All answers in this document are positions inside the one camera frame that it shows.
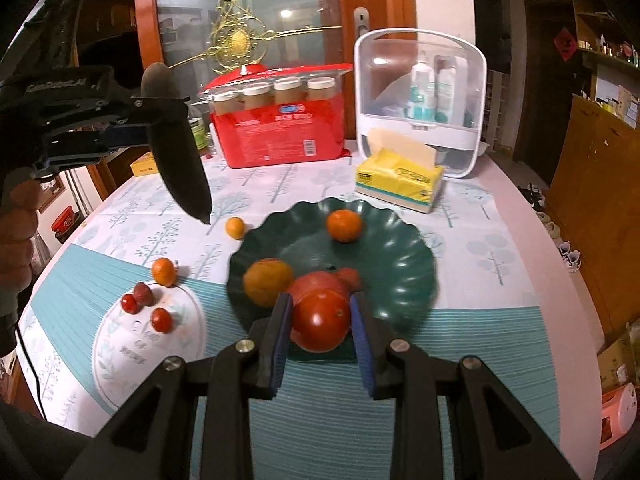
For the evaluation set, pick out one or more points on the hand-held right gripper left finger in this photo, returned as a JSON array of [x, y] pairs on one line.
[[282, 340]]

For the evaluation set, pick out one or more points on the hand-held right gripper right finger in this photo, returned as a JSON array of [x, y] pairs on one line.
[[362, 345]]

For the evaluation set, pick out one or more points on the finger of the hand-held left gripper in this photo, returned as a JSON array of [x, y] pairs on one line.
[[125, 136], [135, 110]]

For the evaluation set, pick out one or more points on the large yellow orange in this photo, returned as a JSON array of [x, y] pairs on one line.
[[267, 282]]

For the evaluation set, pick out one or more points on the dark overripe banana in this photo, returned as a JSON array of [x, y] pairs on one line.
[[180, 175]]

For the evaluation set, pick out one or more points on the dark green scalloped plate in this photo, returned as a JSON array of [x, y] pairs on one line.
[[400, 270]]

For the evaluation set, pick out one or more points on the small tangerine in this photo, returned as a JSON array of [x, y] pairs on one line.
[[235, 228]]

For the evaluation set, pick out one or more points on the tangerine with stem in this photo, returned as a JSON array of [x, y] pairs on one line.
[[164, 272]]

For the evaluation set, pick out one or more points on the person's left hand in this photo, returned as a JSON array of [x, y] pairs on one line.
[[17, 240]]

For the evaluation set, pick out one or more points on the flat yellow box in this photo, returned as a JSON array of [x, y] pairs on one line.
[[145, 165]]

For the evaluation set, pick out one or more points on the green label glass bottle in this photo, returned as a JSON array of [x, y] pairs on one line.
[[198, 132]]

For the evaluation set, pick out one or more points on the red bucket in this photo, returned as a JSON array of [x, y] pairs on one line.
[[66, 221]]

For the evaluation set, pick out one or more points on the red box with jars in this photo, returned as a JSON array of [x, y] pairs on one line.
[[270, 135]]

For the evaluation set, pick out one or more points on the yellow tissue pack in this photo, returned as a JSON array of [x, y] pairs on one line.
[[400, 180]]

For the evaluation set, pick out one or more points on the white shoes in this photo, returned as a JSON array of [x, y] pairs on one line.
[[569, 257]]

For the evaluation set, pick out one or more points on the black shoes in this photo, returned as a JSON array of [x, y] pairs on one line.
[[532, 197]]

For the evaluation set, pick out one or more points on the white clear storage box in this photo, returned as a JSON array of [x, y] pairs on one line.
[[380, 70]]

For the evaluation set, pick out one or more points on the cardboard box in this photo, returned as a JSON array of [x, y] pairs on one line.
[[620, 360]]

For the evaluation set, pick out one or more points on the white teal lotion bottle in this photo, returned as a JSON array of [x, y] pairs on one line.
[[450, 95], [422, 90]]

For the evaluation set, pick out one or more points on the pink stool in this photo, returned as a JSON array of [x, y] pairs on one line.
[[617, 417]]

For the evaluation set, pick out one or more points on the person's dark trousers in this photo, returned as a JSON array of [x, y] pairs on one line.
[[30, 445]]

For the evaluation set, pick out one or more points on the wooden cabinet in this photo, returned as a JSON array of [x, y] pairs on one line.
[[595, 185]]

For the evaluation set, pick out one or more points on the red diamond wall decoration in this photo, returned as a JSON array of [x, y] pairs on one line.
[[567, 46]]

